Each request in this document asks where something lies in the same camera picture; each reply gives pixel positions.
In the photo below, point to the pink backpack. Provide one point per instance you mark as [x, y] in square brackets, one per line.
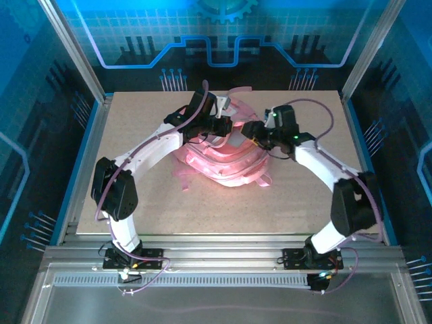
[229, 165]

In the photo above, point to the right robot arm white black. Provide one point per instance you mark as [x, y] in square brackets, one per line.
[320, 162]

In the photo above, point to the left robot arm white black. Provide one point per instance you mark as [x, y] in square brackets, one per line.
[152, 152]

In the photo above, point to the small black controller box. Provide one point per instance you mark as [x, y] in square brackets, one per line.
[317, 281]

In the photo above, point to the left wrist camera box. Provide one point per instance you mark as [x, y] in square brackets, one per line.
[222, 104]

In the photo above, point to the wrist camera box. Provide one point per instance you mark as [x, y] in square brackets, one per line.
[222, 104]
[269, 116]

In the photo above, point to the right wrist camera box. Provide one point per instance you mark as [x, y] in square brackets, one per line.
[269, 116]

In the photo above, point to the aluminium frame post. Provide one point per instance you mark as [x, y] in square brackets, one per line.
[77, 57]
[368, 50]

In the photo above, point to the aluminium table side rail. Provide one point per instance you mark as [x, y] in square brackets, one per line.
[88, 152]

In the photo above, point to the aluminium frame rail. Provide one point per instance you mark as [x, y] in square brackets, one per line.
[219, 251]

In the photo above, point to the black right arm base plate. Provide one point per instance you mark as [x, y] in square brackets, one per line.
[293, 258]

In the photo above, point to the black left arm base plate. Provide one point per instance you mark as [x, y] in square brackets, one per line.
[152, 256]

